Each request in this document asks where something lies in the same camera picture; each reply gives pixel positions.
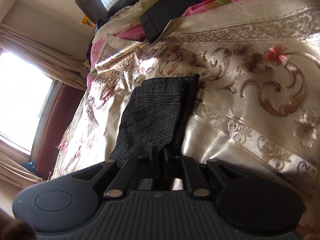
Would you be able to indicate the black flat box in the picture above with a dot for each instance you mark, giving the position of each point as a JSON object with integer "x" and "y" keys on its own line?
{"x": 156, "y": 18}

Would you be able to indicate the dark grey knit pants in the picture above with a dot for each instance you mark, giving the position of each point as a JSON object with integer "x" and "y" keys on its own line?
{"x": 156, "y": 115}

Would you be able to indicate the floral satin bedspread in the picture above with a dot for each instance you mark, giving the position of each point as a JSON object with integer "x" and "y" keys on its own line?
{"x": 258, "y": 102}

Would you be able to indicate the beige curtain right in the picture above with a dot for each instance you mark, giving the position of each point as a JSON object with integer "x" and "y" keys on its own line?
{"x": 64, "y": 68}

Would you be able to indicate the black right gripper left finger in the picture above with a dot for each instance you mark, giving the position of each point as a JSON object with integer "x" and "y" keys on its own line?
{"x": 136, "y": 174}

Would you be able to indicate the beige curtain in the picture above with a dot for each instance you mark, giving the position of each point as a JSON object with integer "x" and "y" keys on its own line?
{"x": 15, "y": 174}
{"x": 64, "y": 68}

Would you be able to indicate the blue plastic bin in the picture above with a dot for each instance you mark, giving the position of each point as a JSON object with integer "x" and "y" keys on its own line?
{"x": 31, "y": 168}

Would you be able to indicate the window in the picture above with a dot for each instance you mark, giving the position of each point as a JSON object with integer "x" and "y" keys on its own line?
{"x": 25, "y": 92}

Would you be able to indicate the maroon padded window bench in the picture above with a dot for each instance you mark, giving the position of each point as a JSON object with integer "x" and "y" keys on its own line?
{"x": 64, "y": 108}

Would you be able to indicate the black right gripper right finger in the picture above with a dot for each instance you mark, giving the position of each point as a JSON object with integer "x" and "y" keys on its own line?
{"x": 186, "y": 169}

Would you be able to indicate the beige curtain left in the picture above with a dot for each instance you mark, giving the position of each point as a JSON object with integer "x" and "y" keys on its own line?
{"x": 15, "y": 174}

